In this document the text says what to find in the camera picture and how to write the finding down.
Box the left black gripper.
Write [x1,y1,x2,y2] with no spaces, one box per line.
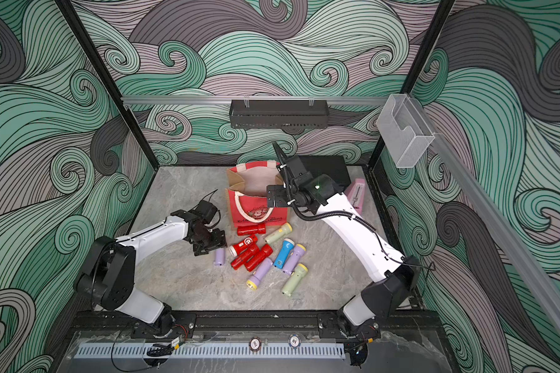
[192,228,230,256]

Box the blue flashlight white head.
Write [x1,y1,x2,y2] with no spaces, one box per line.
[274,239,295,269]

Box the red jute tote bag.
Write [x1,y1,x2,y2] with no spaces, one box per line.
[226,160,289,228]

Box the pale green flashlight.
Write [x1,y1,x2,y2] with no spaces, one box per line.
[282,264,309,297]
[264,222,292,245]

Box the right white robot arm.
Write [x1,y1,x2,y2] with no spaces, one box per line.
[268,171,421,329]

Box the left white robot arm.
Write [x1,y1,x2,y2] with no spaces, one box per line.
[73,209,226,336]

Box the red flashlight white head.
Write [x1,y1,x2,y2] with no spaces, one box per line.
[228,235,258,257]

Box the black hard carry case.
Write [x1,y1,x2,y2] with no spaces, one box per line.
[300,155,352,190]

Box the pink metronome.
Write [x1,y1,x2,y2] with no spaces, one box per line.
[345,178,367,214]

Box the purple flashlight yellow head bottom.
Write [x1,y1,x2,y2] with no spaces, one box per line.
[247,258,274,291]

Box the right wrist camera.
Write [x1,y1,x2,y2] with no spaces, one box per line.
[280,155,312,188]

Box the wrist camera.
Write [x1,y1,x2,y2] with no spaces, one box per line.
[194,200,219,225]
[280,155,312,188]

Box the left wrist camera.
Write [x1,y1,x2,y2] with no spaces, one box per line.
[194,200,219,225]

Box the black wall shelf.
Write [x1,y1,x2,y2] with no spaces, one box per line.
[229,99,330,130]

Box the clear plastic wall bin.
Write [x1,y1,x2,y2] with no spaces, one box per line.
[376,94,435,169]

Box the white perforated cable tray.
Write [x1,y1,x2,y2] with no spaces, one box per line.
[72,343,346,360]

